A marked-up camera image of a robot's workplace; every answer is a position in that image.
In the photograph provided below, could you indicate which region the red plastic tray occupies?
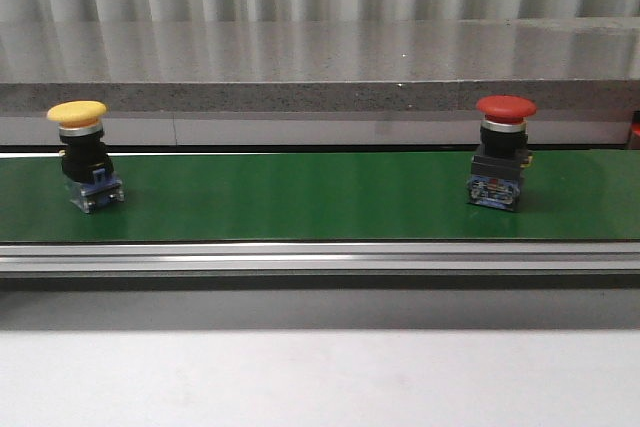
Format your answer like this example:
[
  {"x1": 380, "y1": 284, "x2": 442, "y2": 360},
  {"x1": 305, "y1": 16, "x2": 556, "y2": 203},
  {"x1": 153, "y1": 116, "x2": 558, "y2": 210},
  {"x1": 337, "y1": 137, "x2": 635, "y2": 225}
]
[{"x1": 627, "y1": 111, "x2": 640, "y2": 150}]

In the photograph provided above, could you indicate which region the green conveyor belt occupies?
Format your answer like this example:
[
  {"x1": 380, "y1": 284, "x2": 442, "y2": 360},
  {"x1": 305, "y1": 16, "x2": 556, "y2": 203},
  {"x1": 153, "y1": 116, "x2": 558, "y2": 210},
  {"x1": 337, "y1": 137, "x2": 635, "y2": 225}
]
[{"x1": 1, "y1": 150, "x2": 639, "y2": 243}]

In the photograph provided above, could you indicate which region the red mushroom push button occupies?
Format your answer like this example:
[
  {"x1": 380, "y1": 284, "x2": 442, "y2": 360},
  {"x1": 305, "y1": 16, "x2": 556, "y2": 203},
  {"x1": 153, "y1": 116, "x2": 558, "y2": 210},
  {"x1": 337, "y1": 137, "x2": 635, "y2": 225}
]
[{"x1": 467, "y1": 95, "x2": 537, "y2": 212}]

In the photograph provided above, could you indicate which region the grey speckled stone counter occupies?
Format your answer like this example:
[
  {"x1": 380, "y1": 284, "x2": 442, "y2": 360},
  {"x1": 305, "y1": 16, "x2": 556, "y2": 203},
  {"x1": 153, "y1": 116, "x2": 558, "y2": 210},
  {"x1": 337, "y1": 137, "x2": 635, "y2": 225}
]
[{"x1": 1, "y1": 18, "x2": 639, "y2": 149}]

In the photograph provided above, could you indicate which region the yellow mushroom push button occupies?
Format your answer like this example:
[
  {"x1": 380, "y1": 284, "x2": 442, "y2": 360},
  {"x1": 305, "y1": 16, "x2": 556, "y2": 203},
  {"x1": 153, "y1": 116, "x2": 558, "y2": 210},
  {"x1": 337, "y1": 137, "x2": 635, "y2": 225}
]
[{"x1": 47, "y1": 100, "x2": 124, "y2": 213}]

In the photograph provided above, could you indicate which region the aluminium conveyor frame rail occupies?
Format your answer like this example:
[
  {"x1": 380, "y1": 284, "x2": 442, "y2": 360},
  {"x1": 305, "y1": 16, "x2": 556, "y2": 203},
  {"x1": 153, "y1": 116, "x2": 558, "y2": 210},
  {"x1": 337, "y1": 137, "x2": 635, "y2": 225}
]
[{"x1": 1, "y1": 241, "x2": 639, "y2": 277}]

